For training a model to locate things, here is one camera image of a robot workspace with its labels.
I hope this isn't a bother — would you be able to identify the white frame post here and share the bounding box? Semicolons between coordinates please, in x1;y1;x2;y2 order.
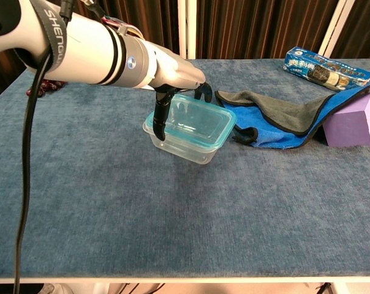
317;0;357;59
176;0;198;60

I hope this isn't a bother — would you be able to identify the grey printed strap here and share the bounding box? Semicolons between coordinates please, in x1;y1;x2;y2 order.
30;0;69;70

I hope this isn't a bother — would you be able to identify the teal container lid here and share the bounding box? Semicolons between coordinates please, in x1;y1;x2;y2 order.
145;94;238;151

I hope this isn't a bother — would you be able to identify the blue snack package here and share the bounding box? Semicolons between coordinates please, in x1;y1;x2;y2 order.
284;46;370;92

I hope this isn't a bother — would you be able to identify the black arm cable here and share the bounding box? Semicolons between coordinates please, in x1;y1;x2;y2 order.
13;0;75;294

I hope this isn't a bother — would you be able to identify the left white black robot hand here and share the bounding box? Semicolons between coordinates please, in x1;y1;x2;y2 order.
142;48;216;141

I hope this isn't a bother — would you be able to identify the dark brown curtain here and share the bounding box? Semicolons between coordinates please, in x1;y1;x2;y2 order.
74;0;180;59
196;0;339;59
330;0;370;59
0;48;29;105

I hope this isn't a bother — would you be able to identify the clear plastic container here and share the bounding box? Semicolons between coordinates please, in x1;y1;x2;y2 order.
142;121;218;165

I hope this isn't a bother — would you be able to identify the blue and grey cloth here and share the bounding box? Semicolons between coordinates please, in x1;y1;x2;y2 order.
214;82;370;150

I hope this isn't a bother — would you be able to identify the purple foam block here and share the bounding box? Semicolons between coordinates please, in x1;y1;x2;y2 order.
322;92;370;148

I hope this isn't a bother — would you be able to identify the blue felt table cover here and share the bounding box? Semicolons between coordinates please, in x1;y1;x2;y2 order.
0;58;370;279

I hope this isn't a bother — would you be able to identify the dark red grape bunch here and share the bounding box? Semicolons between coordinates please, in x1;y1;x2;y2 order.
26;78;66;98

